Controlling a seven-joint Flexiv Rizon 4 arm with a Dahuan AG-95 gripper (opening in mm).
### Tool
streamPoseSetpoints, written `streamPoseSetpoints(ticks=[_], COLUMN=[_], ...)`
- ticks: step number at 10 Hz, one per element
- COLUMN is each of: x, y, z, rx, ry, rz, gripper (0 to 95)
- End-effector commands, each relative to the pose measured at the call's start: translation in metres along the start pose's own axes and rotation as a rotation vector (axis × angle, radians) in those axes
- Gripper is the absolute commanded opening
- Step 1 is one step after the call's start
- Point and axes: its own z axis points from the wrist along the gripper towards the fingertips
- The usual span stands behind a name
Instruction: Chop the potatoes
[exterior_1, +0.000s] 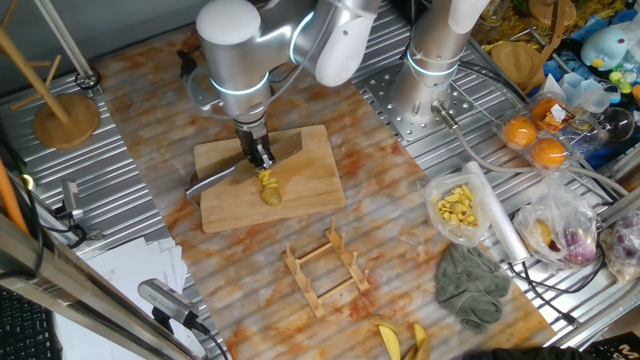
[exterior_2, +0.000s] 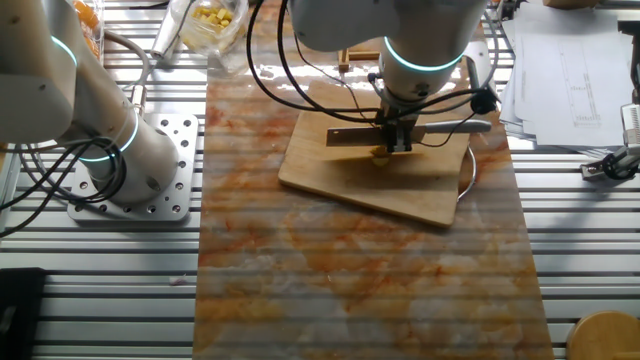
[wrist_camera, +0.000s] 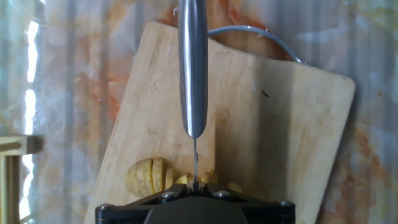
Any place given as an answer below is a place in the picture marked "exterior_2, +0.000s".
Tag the white plastic wrap roll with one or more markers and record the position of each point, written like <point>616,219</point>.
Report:
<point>167,35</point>

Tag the cut potato chunk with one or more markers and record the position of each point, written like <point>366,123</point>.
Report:
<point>381,160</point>

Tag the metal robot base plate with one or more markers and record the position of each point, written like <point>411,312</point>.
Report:
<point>175,165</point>

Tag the gray camera mount bracket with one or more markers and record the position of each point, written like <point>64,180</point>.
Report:
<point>477,60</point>

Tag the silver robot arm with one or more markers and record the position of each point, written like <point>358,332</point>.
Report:
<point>425,30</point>

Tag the wooden dish rack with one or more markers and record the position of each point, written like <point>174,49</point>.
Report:
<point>344,55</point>

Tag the marble pattern table mat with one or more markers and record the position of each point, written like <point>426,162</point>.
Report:
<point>350,280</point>

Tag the black box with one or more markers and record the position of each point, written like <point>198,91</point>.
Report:
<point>20,310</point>

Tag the wooden cutting board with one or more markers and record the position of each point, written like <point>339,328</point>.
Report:
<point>350,185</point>

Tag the white paper sheets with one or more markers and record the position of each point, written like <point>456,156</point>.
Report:
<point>565,75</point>

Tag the black clamp tool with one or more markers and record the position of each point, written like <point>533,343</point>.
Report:
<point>617,162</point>

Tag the orange fruit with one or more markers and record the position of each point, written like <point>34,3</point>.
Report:
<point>86,14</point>
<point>93,46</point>

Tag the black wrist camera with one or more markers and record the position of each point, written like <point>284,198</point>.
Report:
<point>484,101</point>

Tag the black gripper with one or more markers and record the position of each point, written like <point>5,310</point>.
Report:
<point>397,114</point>

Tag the small pink scrap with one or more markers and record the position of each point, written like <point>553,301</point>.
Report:
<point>177,280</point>

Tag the clear bag of potato cubes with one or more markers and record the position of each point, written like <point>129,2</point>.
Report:
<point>212,20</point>

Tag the steel kitchen cleaver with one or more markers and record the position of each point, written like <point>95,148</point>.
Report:
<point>350,136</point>

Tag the wooden mug tree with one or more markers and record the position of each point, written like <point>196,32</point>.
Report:
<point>605,337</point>

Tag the oranges in plastic bag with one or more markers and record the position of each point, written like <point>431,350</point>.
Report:
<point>97,30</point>

